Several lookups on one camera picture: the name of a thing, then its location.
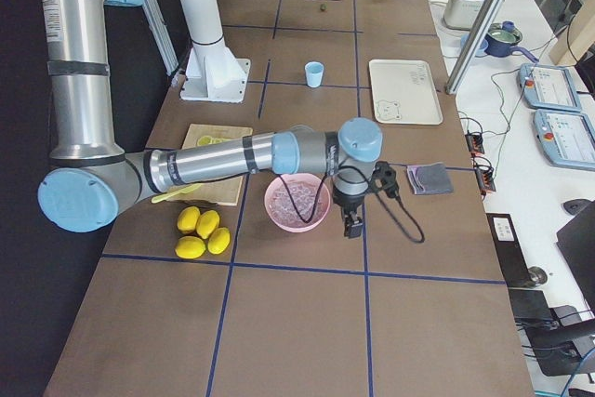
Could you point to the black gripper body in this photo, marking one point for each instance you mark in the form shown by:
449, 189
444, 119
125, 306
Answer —
348, 205

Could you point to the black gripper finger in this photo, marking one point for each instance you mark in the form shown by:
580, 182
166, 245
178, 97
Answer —
356, 226
348, 223

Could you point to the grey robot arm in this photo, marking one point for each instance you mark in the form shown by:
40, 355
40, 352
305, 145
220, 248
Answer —
100, 165

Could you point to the pink bowl of ice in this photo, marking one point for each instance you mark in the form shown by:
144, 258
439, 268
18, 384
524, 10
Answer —
298, 202

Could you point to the light blue plastic cup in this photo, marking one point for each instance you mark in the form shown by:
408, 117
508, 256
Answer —
314, 73

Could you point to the grey folded cloth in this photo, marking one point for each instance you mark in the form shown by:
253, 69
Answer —
429, 179

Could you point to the cream bear serving tray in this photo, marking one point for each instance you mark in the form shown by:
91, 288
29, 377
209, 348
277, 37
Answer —
403, 93

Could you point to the wooden cutting board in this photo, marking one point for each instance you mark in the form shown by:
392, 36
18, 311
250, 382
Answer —
214, 163

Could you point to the lemon slices row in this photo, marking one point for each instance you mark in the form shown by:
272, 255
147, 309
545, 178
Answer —
207, 140

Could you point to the yellow plastic knife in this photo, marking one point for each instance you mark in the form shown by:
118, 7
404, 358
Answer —
165, 196

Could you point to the blue pot with lid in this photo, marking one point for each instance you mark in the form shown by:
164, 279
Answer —
504, 39

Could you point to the lower teach pendant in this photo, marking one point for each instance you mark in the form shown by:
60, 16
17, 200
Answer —
567, 138

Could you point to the teach pendant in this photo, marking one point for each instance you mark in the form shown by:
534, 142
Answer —
548, 87
567, 138

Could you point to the white toaster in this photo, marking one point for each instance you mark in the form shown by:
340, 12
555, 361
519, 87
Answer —
461, 14

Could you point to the upper teach pendant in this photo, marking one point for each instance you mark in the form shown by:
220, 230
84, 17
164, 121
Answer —
548, 87

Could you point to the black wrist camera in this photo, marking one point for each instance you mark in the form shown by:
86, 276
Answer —
385, 180

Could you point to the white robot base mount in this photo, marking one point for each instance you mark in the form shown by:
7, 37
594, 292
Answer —
213, 73

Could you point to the aluminium frame post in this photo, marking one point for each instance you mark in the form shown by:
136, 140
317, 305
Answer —
478, 31

